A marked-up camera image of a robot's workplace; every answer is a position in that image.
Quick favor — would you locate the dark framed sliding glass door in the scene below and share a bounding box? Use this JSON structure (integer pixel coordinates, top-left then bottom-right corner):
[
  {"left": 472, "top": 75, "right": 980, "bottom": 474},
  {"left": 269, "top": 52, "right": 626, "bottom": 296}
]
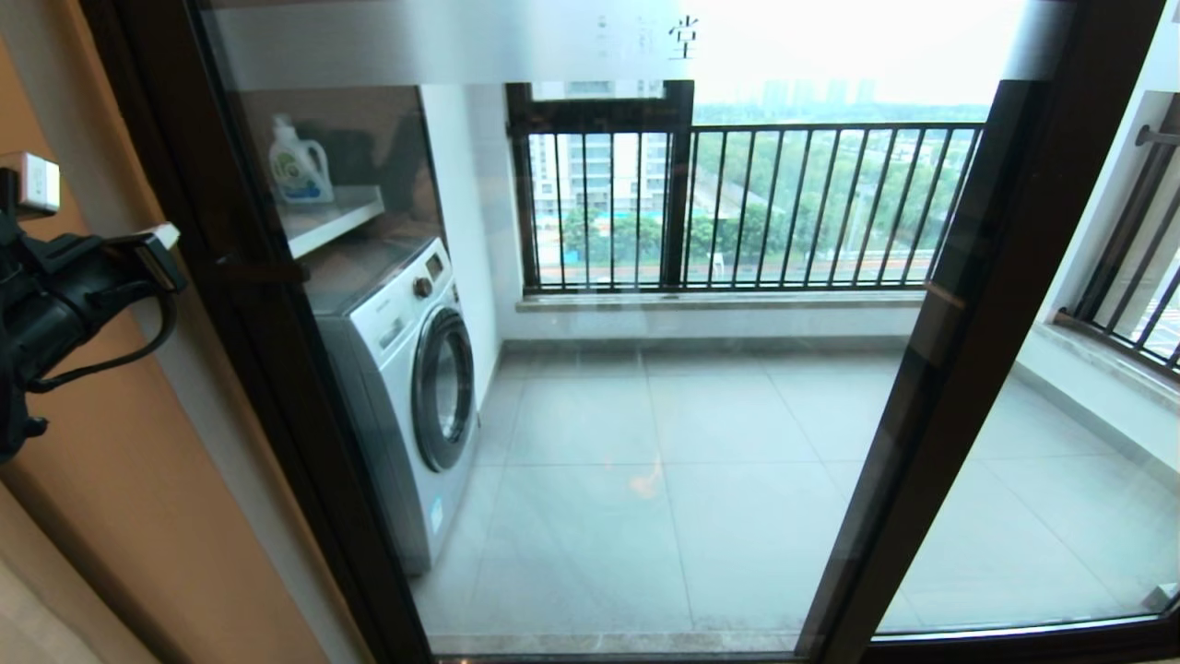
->
[{"left": 115, "top": 0, "right": 1170, "bottom": 664}]

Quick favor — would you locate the white detergent bottle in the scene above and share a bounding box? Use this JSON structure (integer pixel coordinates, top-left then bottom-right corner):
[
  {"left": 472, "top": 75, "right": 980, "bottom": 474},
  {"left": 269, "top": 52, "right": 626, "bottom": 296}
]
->
[{"left": 267, "top": 113, "right": 335, "bottom": 204}]

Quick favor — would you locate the white shelf board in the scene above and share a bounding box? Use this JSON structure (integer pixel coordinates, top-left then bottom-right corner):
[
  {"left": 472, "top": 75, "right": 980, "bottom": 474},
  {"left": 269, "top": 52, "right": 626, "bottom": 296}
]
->
[{"left": 277, "top": 184, "right": 386, "bottom": 259}]

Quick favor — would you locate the brown cabinet back panel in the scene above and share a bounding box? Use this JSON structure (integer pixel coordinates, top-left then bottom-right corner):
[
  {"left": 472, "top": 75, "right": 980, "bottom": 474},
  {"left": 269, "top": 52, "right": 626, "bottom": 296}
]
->
[{"left": 230, "top": 85, "right": 448, "bottom": 243}]

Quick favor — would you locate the white front-load washing machine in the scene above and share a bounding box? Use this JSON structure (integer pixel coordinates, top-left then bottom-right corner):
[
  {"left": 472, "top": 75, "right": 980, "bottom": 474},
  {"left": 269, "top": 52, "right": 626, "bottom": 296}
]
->
[{"left": 297, "top": 235, "right": 480, "bottom": 575}]

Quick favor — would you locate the grey stone window sill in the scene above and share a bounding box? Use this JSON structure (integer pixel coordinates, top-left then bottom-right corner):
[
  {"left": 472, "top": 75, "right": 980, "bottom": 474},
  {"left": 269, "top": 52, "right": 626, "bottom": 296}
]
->
[
  {"left": 1014, "top": 314, "right": 1180, "bottom": 407},
  {"left": 516, "top": 291, "right": 927, "bottom": 314}
]

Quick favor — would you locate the black metal balcony railing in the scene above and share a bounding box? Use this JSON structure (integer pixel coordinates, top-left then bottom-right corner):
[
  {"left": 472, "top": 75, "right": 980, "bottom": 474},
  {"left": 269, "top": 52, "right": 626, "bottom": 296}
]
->
[
  {"left": 1060, "top": 92, "right": 1180, "bottom": 370},
  {"left": 525, "top": 122, "right": 985, "bottom": 291}
]

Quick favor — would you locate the dark framed glass door panel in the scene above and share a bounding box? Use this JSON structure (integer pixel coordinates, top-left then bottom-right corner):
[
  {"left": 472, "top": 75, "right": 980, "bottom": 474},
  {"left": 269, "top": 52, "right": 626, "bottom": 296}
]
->
[{"left": 797, "top": 0, "right": 1180, "bottom": 658}]

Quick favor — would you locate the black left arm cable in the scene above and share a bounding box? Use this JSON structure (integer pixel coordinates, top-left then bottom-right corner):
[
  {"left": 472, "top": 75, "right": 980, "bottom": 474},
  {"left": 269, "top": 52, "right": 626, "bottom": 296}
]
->
[{"left": 26, "top": 290, "right": 179, "bottom": 394}]

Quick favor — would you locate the black window frame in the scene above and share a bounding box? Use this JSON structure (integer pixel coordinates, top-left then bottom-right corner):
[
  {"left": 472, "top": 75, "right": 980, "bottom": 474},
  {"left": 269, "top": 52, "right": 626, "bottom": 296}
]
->
[{"left": 505, "top": 81, "right": 697, "bottom": 291}]

